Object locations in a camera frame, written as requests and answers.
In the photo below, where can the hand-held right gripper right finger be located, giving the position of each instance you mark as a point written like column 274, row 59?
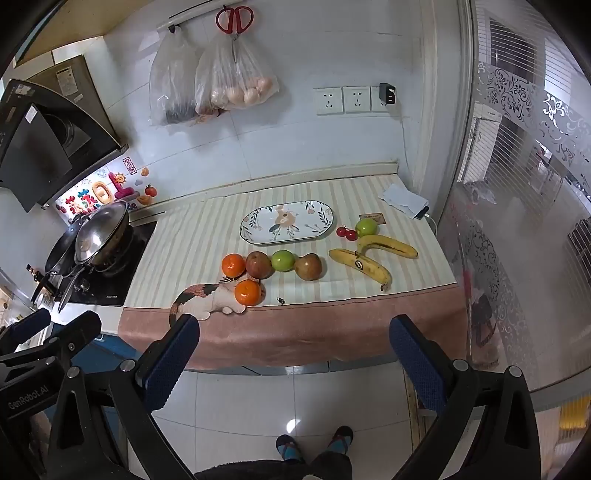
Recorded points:
column 415, row 369

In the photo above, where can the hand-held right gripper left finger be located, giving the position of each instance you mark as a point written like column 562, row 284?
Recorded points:
column 168, row 364

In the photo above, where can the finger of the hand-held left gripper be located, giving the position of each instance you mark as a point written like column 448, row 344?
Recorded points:
column 81, row 328
column 27, row 325

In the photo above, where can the orange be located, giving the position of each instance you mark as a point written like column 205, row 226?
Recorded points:
column 248, row 292
column 233, row 265

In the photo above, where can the banana with dark sticker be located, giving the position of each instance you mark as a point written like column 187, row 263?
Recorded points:
column 364, row 266

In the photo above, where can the plain yellow banana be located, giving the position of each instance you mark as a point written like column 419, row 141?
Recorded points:
column 392, row 245

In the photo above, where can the red apple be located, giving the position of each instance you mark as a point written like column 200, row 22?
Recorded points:
column 259, row 264
column 308, row 266

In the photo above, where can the green apple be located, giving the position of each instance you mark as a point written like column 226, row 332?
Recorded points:
column 282, row 261
column 367, row 227

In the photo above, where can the floral oval ceramic plate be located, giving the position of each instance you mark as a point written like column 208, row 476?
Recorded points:
column 286, row 221

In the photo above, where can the dark sauce bottle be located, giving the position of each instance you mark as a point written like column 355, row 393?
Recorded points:
column 35, row 273

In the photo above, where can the black frying pan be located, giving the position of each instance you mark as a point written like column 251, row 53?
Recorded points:
column 60, row 251

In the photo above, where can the black glass stove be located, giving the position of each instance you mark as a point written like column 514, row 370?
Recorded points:
column 134, row 258

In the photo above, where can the steel wok with lid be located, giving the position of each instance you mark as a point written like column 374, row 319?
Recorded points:
column 101, row 230

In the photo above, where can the person's right slippered foot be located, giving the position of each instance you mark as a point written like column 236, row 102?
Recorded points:
column 340, row 438

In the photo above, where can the person's slippered foot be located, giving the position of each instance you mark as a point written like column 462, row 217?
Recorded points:
column 290, row 447
column 340, row 438

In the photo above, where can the striped cat print tablecloth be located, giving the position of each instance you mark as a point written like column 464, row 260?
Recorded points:
column 300, row 332

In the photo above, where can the person's dark trousers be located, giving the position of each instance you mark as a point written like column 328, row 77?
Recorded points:
column 258, row 468

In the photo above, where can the person's left slippered foot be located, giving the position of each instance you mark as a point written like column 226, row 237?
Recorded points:
column 290, row 447

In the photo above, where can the cherry tomato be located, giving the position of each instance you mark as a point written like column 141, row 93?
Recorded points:
column 352, row 235
column 342, row 231

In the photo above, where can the small dark phone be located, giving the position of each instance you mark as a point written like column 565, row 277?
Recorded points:
column 422, row 213

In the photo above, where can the small brown card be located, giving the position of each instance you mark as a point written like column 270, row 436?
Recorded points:
column 373, row 217

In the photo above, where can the yellow crate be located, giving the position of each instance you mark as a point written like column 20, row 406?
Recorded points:
column 573, row 413

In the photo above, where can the white paper tissue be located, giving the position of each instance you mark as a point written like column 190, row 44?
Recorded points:
column 401, row 198

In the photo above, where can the black steel range hood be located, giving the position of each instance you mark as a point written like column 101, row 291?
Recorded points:
column 46, row 143

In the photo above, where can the patterned frosted glass door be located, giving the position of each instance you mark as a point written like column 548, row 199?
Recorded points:
column 508, row 184

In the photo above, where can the plastic bag with dark contents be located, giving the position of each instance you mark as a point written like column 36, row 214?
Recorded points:
column 173, row 87

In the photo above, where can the black plug charger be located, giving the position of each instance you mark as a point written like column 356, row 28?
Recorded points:
column 388, row 93

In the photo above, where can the bunch of brown eggs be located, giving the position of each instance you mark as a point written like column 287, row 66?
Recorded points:
column 244, row 96

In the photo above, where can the clear plastic egg bag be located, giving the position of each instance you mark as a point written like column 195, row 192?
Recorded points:
column 240, row 69

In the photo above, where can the colourful wall stickers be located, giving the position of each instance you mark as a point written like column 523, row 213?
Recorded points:
column 99, row 191

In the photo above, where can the white wall socket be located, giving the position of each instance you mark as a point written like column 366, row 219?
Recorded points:
column 375, row 104
column 328, row 101
column 356, row 99

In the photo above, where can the white wall hook rail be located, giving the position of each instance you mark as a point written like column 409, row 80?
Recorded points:
column 194, row 14

